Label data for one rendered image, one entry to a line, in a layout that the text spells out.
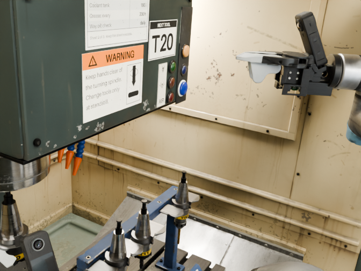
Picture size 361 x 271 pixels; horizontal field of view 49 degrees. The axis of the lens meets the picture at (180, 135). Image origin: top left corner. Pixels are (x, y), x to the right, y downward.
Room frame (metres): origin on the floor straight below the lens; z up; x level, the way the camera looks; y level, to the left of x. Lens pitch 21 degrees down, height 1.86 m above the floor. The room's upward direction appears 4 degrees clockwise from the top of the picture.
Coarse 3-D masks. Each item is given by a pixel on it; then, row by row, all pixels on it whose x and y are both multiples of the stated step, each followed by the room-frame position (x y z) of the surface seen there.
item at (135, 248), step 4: (128, 240) 0.89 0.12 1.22; (132, 240) 0.89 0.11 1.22; (128, 244) 0.87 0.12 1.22; (132, 244) 0.88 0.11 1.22; (136, 244) 0.88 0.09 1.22; (140, 244) 0.88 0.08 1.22; (128, 248) 0.86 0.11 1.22; (132, 248) 0.86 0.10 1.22; (136, 248) 0.86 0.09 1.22; (140, 248) 0.86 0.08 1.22; (132, 252) 0.84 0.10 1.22; (136, 252) 0.84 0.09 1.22; (140, 252) 0.85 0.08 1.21
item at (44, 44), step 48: (0, 0) 0.47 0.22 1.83; (48, 0) 0.51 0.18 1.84; (0, 48) 0.48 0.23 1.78; (48, 48) 0.51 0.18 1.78; (144, 48) 0.71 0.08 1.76; (0, 96) 0.48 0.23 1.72; (48, 96) 0.51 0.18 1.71; (144, 96) 0.71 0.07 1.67; (0, 144) 0.49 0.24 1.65; (48, 144) 0.50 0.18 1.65
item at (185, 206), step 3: (189, 198) 1.12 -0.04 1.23; (174, 201) 1.10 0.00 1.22; (189, 201) 1.11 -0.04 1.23; (174, 204) 1.09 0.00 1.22; (177, 204) 1.08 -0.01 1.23; (180, 204) 1.08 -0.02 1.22; (183, 204) 1.08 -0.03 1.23; (186, 204) 1.09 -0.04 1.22; (189, 204) 1.11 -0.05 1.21; (177, 207) 1.08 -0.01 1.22; (180, 207) 1.08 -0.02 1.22; (183, 207) 1.08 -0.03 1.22; (186, 207) 1.08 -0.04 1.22; (189, 207) 1.11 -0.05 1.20; (186, 210) 1.08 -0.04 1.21
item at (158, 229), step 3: (150, 222) 0.99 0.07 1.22; (153, 222) 0.99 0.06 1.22; (150, 225) 0.97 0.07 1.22; (153, 225) 0.97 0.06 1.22; (156, 225) 0.97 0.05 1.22; (159, 225) 0.97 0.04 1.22; (162, 225) 0.97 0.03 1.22; (150, 228) 0.96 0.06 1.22; (153, 228) 0.96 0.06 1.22; (156, 228) 0.96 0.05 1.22; (159, 228) 0.96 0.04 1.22; (162, 228) 0.96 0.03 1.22; (156, 231) 0.94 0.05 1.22; (159, 231) 0.94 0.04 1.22; (162, 231) 0.95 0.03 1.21; (156, 234) 0.93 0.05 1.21; (159, 234) 0.94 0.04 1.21
